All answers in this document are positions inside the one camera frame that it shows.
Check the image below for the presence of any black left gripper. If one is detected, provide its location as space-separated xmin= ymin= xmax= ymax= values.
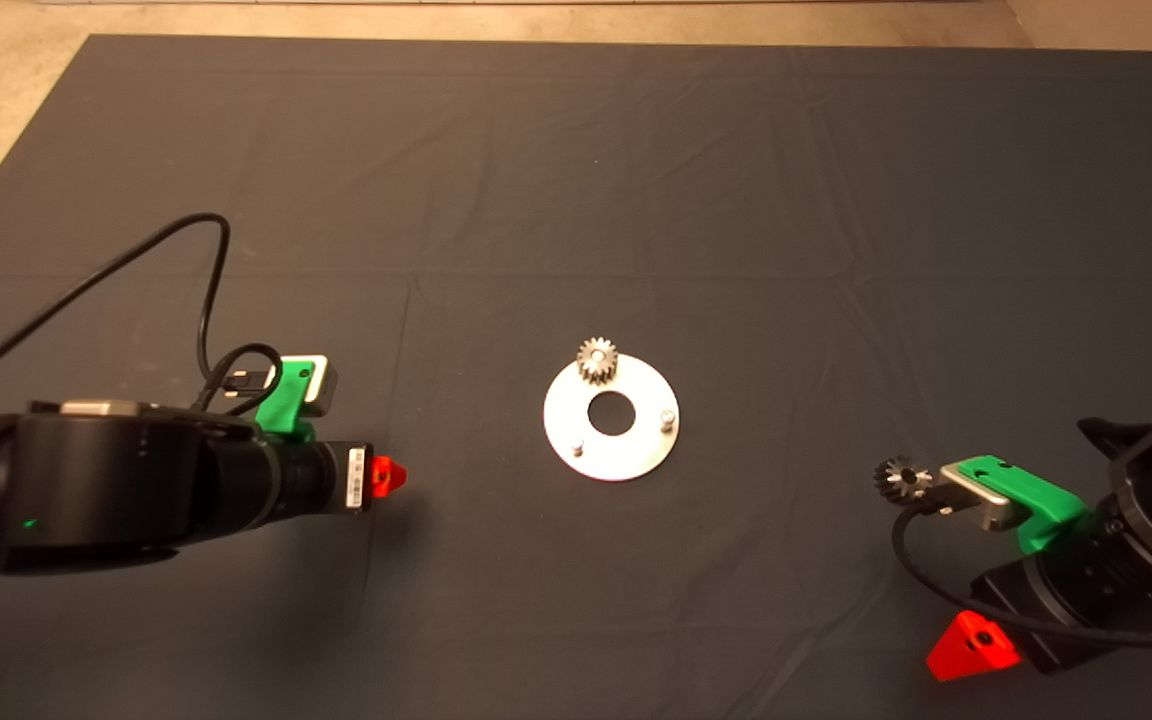
xmin=281 ymin=443 xmax=409 ymax=521

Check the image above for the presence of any thin black camera cable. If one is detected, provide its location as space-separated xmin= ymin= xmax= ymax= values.
xmin=891 ymin=480 xmax=1152 ymax=646
xmin=0 ymin=212 xmax=285 ymax=413

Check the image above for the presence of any round metal carrier plate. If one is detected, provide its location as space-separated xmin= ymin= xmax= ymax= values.
xmin=542 ymin=352 xmax=681 ymax=484

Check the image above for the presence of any small steel planetary gear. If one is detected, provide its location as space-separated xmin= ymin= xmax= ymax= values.
xmin=576 ymin=336 xmax=621 ymax=386

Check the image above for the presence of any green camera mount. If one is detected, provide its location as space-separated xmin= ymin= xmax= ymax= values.
xmin=958 ymin=455 xmax=1089 ymax=554
xmin=256 ymin=355 xmax=322 ymax=443

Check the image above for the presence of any thin black right camera cable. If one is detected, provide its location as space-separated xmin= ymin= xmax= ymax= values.
xmin=891 ymin=480 xmax=1152 ymax=646

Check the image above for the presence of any dark grey table cloth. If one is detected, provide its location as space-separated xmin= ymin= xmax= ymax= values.
xmin=0 ymin=35 xmax=1152 ymax=720

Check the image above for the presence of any thin black left camera cable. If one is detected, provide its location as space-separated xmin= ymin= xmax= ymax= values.
xmin=0 ymin=212 xmax=285 ymax=413

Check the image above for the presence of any dark gear right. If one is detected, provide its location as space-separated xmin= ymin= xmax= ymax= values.
xmin=873 ymin=455 xmax=934 ymax=504

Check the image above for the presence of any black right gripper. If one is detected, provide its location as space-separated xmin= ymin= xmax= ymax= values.
xmin=926 ymin=517 xmax=1152 ymax=683

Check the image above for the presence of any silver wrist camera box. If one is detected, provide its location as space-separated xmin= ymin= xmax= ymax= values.
xmin=281 ymin=354 xmax=339 ymax=416
xmin=939 ymin=460 xmax=1027 ymax=533

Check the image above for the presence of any green left camera mount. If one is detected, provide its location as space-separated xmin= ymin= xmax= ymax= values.
xmin=256 ymin=355 xmax=322 ymax=443

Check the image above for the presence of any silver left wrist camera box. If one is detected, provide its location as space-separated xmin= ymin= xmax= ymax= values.
xmin=281 ymin=354 xmax=339 ymax=416

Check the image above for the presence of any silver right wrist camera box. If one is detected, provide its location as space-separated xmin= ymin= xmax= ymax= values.
xmin=939 ymin=460 xmax=1027 ymax=533

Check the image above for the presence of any green right camera mount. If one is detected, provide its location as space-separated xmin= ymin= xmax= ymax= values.
xmin=958 ymin=455 xmax=1089 ymax=554

